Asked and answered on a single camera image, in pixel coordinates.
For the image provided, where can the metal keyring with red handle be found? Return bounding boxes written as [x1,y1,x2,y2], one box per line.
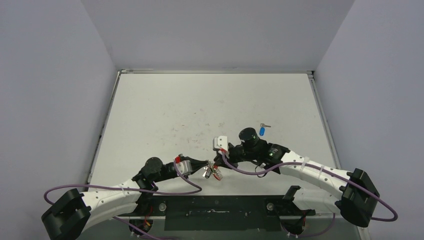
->
[202,161,223,181]

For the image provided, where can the key with blue tag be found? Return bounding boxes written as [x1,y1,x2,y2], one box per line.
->
[259,123,271,136]

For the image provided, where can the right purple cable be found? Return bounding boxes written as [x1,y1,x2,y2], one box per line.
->
[221,151,398,239]

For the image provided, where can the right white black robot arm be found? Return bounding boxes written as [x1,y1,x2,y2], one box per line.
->
[212,127,380,228]

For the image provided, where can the aluminium frame rail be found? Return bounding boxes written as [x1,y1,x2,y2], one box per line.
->
[354,226,372,240]

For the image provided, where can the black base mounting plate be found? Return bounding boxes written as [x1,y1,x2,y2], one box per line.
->
[125,195,316,232]

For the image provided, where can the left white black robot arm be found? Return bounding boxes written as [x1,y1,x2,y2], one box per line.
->
[41,155,209,240]

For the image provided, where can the purple cable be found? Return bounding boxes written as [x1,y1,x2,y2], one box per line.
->
[221,151,398,239]
[43,158,204,240]

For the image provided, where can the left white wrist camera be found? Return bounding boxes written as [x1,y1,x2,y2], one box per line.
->
[174,155,193,176]

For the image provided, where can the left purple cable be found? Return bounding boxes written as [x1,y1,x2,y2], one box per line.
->
[43,158,204,240]

